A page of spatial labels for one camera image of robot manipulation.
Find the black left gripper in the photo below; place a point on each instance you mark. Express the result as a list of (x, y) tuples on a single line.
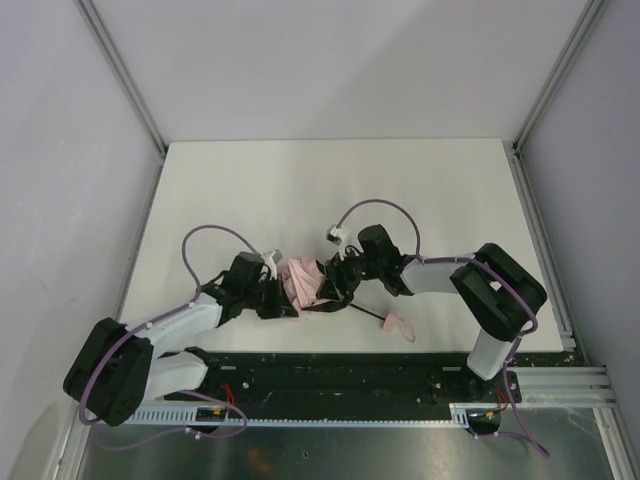
[(275, 298)]

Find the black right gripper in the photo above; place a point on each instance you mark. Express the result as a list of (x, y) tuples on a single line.
[(331, 284)]

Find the pink and black folding umbrella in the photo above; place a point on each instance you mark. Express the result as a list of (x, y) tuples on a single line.
[(302, 279)]

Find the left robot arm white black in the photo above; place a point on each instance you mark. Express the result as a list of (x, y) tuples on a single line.
[(120, 367)]

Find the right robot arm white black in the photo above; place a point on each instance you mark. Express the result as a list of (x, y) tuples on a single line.
[(501, 295)]

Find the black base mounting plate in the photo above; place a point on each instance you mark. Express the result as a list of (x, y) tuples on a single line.
[(351, 382)]

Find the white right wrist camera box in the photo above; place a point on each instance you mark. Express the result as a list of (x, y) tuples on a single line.
[(340, 236)]

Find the grey slotted cable duct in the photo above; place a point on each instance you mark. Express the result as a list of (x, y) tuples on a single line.
[(203, 415)]

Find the aluminium frame rail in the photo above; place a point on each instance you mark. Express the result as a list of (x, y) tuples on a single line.
[(565, 387)]

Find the right aluminium corner post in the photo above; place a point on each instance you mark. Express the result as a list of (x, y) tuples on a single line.
[(568, 56)]

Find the aluminium corner post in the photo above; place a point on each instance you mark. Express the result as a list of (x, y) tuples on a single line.
[(115, 61), (568, 56)]

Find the left aluminium corner post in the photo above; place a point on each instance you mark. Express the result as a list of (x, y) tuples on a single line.
[(115, 61)]

